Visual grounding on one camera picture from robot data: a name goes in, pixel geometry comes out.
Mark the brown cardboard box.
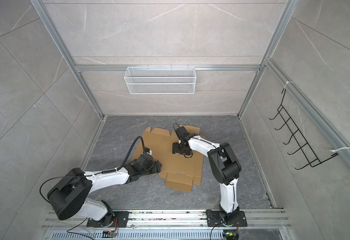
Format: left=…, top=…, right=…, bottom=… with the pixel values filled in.
left=142, top=127, right=204, bottom=192

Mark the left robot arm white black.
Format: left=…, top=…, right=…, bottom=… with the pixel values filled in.
left=47, top=153, right=162, bottom=226

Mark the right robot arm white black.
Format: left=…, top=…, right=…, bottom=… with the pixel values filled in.
left=173, top=126, right=242, bottom=223

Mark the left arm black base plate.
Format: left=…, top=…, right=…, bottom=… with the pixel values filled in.
left=86, top=211, right=130, bottom=228

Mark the white wire mesh basket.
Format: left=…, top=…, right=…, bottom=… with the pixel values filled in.
left=124, top=67, right=197, bottom=95

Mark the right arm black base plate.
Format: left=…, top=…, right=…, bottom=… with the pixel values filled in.
left=205, top=209, right=248, bottom=227

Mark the aluminium mounting rail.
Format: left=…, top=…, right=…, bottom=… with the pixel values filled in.
left=38, top=209, right=295, bottom=240

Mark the black wire hook rack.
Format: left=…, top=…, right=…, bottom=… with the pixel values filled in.
left=269, top=89, right=339, bottom=171

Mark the aluminium frame post right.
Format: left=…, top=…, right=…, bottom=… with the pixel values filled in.
left=237, top=0, right=299, bottom=121

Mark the aluminium frame post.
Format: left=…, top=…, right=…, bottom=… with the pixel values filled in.
left=237, top=0, right=299, bottom=121
left=30, top=0, right=105, bottom=120

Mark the aluminium frame post left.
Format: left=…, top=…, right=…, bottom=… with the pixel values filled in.
left=30, top=0, right=105, bottom=120

